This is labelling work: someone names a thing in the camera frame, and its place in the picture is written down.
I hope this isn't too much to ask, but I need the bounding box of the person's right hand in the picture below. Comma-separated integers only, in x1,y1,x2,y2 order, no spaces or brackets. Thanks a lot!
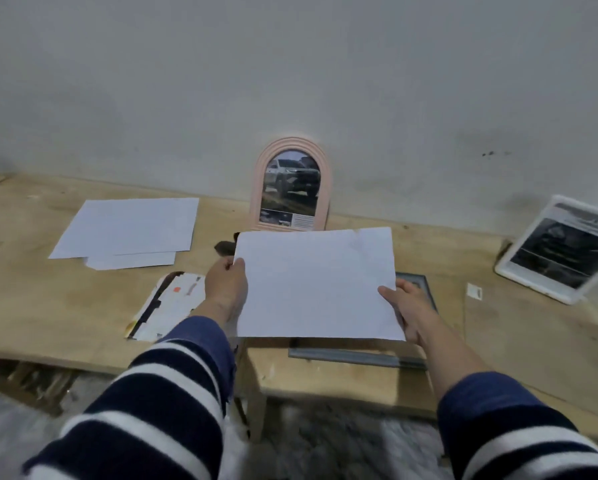
378,278,440,345

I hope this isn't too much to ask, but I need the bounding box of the grey rectangular photo frame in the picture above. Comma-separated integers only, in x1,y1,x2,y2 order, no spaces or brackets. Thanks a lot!
288,272,438,371

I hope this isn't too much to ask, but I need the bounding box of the cut-up car brochure page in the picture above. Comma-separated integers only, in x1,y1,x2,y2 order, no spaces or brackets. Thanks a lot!
126,272,206,343

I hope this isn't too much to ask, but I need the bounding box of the brown rectangular backing board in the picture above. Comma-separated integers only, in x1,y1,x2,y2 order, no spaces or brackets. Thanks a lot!
464,282,598,425

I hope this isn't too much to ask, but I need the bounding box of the large white paper sheet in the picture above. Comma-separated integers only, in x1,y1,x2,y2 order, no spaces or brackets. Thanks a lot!
233,227,406,341

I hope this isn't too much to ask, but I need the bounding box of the pink arched photo frame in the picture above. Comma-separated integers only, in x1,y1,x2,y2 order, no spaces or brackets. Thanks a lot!
250,137,333,233

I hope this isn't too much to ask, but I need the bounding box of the white rectangular photo frame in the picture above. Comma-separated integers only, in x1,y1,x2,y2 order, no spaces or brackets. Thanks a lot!
494,194,598,305

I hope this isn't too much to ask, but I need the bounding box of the person's left hand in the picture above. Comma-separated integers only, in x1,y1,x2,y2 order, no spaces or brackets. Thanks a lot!
204,256,249,323

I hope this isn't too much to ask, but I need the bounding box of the black cleaning cloth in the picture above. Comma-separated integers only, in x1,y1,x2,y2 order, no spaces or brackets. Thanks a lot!
214,232,241,257

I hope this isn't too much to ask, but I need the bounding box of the person's right forearm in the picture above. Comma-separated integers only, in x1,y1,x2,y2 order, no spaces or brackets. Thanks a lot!
418,317,598,480

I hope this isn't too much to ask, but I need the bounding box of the person's left forearm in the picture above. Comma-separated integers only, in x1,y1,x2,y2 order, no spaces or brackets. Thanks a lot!
21,302,238,480

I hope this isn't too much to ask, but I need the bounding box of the white cut paper sheet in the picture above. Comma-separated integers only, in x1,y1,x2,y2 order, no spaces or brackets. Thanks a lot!
84,251,178,271

